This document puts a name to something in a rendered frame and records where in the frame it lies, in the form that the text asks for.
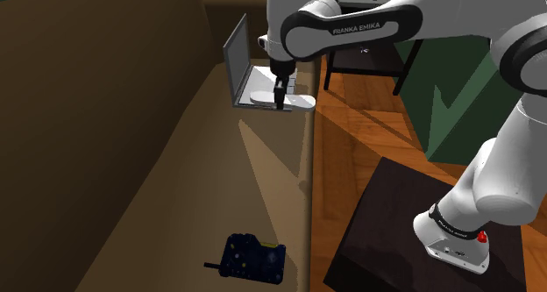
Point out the white flat oblong object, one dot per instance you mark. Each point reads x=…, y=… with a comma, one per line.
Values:
x=301, y=101

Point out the grey open laptop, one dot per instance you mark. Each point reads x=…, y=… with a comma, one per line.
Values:
x=238, y=56

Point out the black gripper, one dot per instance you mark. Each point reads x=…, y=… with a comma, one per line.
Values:
x=282, y=70

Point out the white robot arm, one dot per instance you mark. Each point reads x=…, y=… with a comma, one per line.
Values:
x=508, y=171

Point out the dark blue handheld radio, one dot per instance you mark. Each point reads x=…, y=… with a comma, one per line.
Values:
x=256, y=259

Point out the dark robot stand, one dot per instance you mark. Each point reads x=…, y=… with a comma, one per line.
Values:
x=384, y=235

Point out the black side table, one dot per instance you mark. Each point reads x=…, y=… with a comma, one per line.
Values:
x=367, y=60

